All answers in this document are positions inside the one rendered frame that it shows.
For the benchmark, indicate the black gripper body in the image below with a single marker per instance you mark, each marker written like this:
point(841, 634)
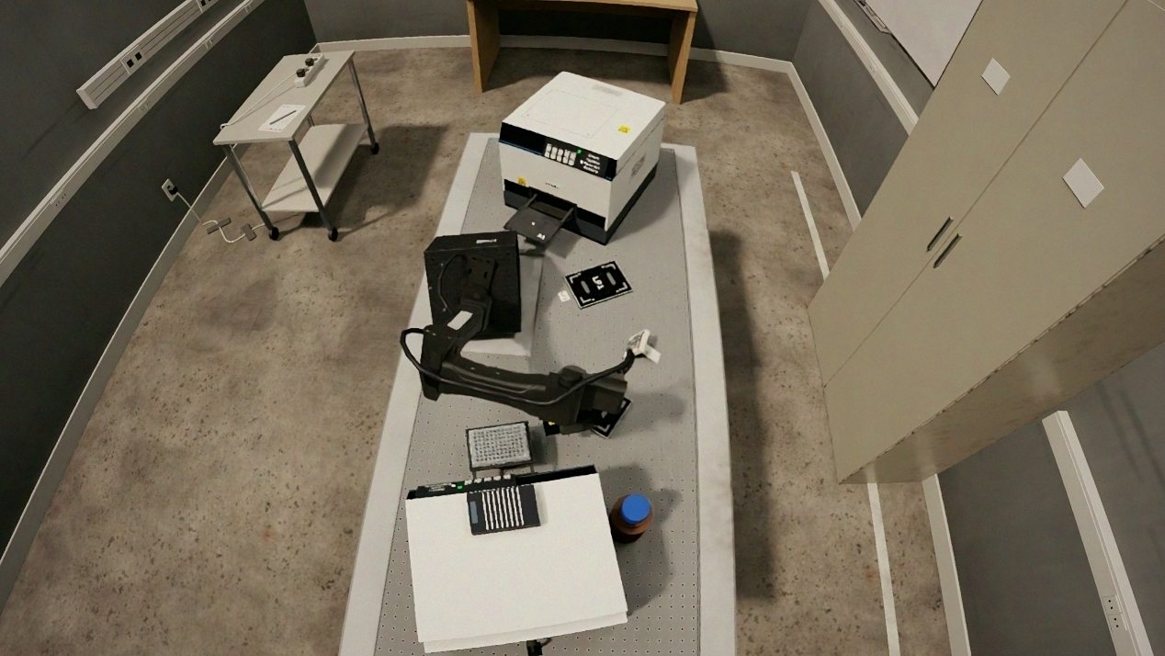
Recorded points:
point(576, 427)

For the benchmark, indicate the brown bottle with blue cap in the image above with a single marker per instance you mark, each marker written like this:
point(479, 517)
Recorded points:
point(626, 520)

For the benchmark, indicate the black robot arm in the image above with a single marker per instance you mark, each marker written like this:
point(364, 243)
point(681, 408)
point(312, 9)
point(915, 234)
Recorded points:
point(461, 376)

